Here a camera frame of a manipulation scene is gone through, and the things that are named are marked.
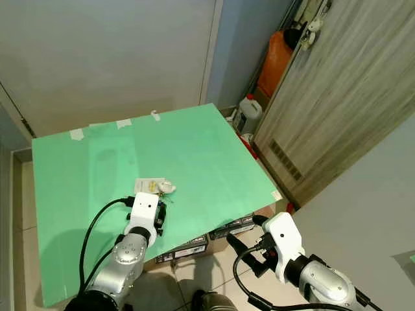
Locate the dark robot foot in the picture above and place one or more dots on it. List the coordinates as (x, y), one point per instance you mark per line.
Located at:
(217, 302)

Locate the red object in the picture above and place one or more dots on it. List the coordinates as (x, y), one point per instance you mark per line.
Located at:
(247, 142)

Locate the white plush toy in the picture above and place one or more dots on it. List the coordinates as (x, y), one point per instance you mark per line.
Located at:
(314, 29)

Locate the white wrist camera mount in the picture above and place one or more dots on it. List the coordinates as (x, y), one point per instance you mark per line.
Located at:
(146, 208)
(284, 236)

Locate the orange plastic bag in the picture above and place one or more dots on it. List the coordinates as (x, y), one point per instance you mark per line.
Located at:
(273, 65)

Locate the white card with yellow print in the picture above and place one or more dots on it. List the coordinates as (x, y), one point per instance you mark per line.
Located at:
(144, 185)

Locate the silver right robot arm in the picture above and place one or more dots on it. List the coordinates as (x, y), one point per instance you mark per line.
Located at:
(327, 285)

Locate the grey wood grain door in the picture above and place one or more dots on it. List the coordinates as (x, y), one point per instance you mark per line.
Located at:
(337, 110)

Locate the white tape piece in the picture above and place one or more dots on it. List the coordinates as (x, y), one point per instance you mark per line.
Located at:
(76, 134)
(277, 195)
(124, 124)
(155, 115)

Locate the black bag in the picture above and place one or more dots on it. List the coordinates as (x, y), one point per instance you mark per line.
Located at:
(294, 35)

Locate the white plastic jug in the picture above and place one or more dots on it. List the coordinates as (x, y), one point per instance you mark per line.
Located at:
(249, 115)

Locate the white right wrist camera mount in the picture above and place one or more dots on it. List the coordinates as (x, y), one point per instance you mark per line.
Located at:
(284, 236)

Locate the black and white carton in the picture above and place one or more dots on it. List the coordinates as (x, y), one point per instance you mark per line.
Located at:
(188, 249)

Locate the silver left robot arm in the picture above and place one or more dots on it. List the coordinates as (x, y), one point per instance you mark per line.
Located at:
(128, 262)

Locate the green paper table cover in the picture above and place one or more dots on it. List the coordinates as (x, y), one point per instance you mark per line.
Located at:
(194, 155)

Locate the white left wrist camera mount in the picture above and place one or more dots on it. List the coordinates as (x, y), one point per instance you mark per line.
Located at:
(146, 208)

